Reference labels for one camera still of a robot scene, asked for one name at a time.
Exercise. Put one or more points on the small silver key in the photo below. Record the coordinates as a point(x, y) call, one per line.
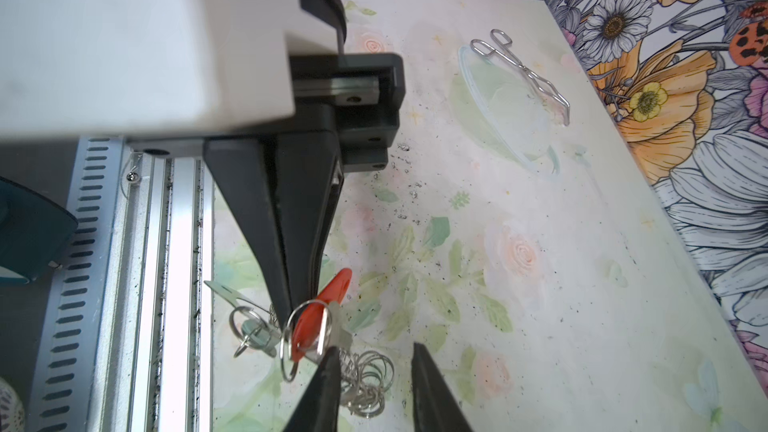
point(337, 335)

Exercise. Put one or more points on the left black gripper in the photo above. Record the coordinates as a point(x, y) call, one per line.
point(346, 118)

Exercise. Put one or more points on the white patterned round object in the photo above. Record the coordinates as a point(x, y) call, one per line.
point(11, 409)

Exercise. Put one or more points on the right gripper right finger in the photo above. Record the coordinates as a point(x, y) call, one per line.
point(434, 406)

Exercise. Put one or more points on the dark teal device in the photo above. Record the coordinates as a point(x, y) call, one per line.
point(34, 233)

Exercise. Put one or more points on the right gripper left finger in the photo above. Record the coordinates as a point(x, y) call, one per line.
point(318, 408)

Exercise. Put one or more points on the silver metal scissors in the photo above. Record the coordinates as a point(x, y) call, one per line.
point(502, 48)

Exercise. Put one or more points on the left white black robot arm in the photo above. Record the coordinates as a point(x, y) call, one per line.
point(261, 90)

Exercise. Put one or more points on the aluminium front rail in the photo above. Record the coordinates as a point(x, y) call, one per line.
point(127, 338)

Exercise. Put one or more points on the red key tag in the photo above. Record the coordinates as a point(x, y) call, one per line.
point(308, 325)

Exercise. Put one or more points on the clear glass bowl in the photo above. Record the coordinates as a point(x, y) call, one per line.
point(502, 113)

